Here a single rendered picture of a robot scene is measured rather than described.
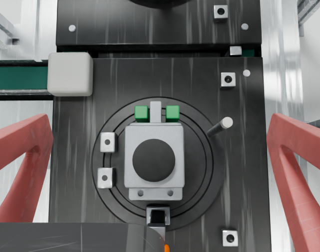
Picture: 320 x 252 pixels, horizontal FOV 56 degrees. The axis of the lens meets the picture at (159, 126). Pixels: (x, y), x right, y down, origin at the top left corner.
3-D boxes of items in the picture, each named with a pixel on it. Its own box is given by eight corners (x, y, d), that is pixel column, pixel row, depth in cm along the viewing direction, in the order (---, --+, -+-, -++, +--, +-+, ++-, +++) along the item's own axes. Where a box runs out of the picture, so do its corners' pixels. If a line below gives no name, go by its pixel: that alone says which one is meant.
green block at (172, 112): (176, 125, 32) (179, 118, 27) (165, 125, 32) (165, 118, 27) (176, 114, 32) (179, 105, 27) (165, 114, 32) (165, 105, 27)
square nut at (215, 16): (226, 22, 35) (228, 18, 34) (212, 22, 35) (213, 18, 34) (225, 9, 35) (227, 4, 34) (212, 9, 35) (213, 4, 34)
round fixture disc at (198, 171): (224, 228, 32) (228, 232, 30) (93, 228, 32) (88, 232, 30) (220, 99, 34) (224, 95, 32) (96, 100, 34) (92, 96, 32)
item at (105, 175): (114, 187, 31) (112, 188, 29) (100, 187, 31) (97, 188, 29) (115, 167, 31) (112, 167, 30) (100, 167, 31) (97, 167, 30)
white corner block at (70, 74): (96, 99, 36) (88, 91, 32) (58, 100, 36) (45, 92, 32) (97, 62, 37) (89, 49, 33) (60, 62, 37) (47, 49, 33)
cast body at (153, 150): (180, 196, 27) (186, 207, 20) (132, 196, 27) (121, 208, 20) (179, 105, 28) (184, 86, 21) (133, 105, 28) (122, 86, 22)
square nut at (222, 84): (233, 88, 34) (235, 86, 33) (219, 88, 34) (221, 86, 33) (233, 74, 34) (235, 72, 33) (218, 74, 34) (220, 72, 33)
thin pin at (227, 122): (214, 137, 31) (233, 127, 23) (206, 137, 31) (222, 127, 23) (214, 129, 32) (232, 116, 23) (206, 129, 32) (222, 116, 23)
